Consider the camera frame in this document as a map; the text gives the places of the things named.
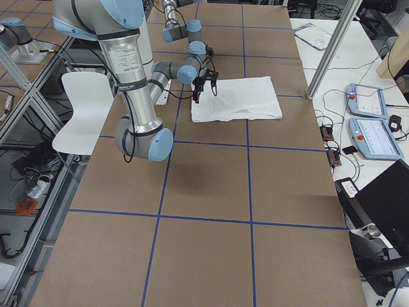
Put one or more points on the aluminium frame post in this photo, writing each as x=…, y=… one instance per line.
x=343, y=24

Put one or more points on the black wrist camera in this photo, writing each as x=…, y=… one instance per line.
x=212, y=76
x=209, y=52

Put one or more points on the white power strip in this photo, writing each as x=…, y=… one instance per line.
x=38, y=189

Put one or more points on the black laptop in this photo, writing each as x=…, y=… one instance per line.
x=383, y=201

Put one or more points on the blue teach pendant near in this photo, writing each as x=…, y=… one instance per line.
x=373, y=139

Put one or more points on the orange box on floor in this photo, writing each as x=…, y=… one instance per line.
x=26, y=207

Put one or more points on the white long-sleeve printed shirt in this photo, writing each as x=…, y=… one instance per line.
x=248, y=98

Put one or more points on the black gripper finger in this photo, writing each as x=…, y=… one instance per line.
x=196, y=97

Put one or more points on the white plastic chair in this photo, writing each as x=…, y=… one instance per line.
x=91, y=98

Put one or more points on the blue teach pendant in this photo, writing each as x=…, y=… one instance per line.
x=366, y=101
x=373, y=139

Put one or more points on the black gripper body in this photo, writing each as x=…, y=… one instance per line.
x=200, y=80

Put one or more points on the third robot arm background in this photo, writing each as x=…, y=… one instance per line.
x=14, y=32

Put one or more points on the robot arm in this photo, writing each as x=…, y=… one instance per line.
x=116, y=26
x=175, y=26

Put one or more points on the blue teach pendant far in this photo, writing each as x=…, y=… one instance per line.
x=366, y=101

